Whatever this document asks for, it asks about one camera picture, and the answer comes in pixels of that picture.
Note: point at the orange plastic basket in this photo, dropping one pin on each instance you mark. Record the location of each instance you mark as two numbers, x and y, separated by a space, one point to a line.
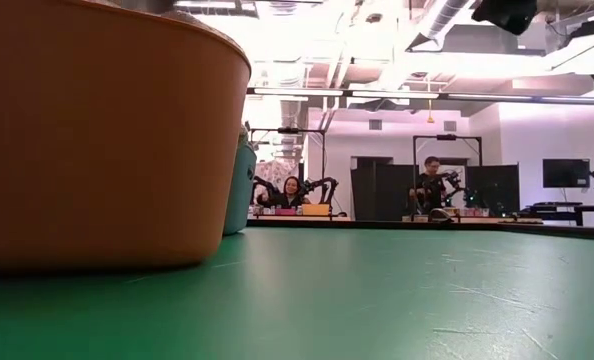
102 150

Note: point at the teal plastic basket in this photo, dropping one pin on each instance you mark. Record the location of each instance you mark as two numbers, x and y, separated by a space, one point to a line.
239 190

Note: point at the person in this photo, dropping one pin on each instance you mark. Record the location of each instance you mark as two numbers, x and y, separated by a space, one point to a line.
291 187
429 187

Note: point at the yellow hanging object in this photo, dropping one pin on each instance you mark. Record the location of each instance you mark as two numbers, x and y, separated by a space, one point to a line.
430 119

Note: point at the black background robot arm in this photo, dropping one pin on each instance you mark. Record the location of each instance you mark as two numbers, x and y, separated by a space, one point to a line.
454 187
264 187
322 187

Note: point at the black background desk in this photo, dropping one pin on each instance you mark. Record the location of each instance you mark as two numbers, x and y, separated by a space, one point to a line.
567 206

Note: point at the black standing panel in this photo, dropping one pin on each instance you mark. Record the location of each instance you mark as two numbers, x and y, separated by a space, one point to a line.
387 195
502 182

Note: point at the black gantry frame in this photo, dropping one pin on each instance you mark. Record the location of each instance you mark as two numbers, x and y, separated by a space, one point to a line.
292 130
447 136

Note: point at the wooden background table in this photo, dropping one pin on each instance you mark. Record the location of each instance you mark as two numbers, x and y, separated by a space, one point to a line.
302 218

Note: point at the long ceiling light bar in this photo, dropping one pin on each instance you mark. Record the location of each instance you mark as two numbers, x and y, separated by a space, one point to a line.
477 96

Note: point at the black wall monitor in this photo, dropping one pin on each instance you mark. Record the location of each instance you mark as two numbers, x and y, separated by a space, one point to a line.
567 172

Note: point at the silver air duct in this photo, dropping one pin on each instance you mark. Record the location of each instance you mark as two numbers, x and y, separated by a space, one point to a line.
444 17

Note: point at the wood and black table frame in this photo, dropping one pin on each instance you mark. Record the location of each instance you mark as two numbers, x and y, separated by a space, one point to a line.
377 225

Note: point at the pink box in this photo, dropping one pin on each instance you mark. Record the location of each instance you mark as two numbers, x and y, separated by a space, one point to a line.
285 212

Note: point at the floral patterned cloth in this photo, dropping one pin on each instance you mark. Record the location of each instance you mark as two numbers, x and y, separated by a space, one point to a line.
277 172

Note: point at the yellow box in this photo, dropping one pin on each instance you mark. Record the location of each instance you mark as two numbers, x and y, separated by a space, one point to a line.
316 210

